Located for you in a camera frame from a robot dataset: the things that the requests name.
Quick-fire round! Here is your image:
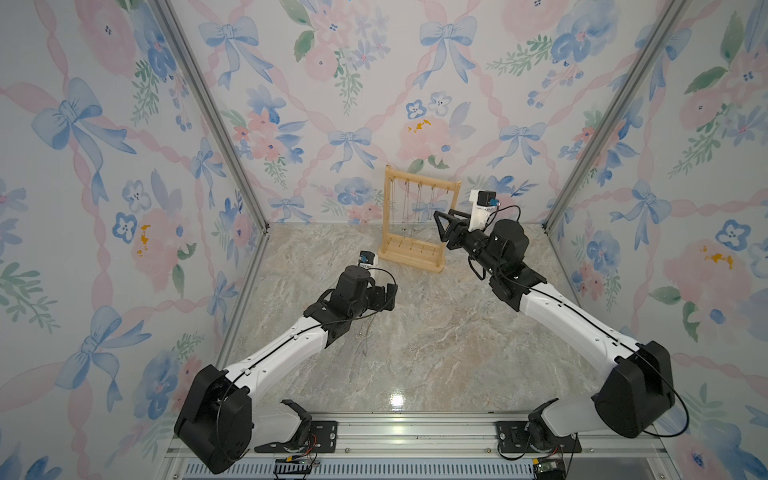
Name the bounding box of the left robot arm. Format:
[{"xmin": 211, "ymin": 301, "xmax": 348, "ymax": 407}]
[{"xmin": 174, "ymin": 265, "xmax": 399, "ymax": 474}]

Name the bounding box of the right aluminium corner post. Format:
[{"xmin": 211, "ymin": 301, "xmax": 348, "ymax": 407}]
[{"xmin": 543, "ymin": 0, "xmax": 690, "ymax": 234}]

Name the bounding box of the aluminium mounting rail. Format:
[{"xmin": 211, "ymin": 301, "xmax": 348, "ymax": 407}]
[{"xmin": 157, "ymin": 410, "xmax": 676, "ymax": 480}]

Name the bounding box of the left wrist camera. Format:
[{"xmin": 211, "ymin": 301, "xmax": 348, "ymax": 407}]
[{"xmin": 357, "ymin": 250, "xmax": 378, "ymax": 269}]

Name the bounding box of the wooden jewelry display stand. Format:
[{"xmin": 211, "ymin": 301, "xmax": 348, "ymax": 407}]
[{"xmin": 378, "ymin": 166, "xmax": 461, "ymax": 273}]

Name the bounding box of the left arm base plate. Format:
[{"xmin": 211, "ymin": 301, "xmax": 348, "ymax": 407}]
[{"xmin": 253, "ymin": 420, "xmax": 339, "ymax": 454}]

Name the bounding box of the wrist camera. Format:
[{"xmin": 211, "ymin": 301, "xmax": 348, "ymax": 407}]
[
  {"xmin": 469, "ymin": 189, "xmax": 499, "ymax": 232},
  {"xmin": 357, "ymin": 250, "xmax": 378, "ymax": 269}
]

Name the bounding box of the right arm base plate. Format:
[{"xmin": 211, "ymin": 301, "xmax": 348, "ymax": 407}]
[{"xmin": 494, "ymin": 420, "xmax": 582, "ymax": 455}]

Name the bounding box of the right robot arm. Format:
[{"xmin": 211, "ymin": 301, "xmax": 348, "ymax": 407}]
[{"xmin": 434, "ymin": 210, "xmax": 683, "ymax": 449}]

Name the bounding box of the left aluminium corner post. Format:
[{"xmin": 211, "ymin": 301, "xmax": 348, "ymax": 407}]
[{"xmin": 148, "ymin": 0, "xmax": 269, "ymax": 234}]

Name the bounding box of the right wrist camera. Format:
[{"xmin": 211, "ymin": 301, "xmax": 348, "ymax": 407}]
[{"xmin": 469, "ymin": 189, "xmax": 499, "ymax": 232}]

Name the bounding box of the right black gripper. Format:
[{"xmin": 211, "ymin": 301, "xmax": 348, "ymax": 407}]
[{"xmin": 436, "ymin": 207, "xmax": 502, "ymax": 280}]

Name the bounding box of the aluminium corner post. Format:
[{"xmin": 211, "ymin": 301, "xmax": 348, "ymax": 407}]
[
  {"xmin": 543, "ymin": 0, "xmax": 690, "ymax": 234},
  {"xmin": 148, "ymin": 0, "xmax": 269, "ymax": 234}
]

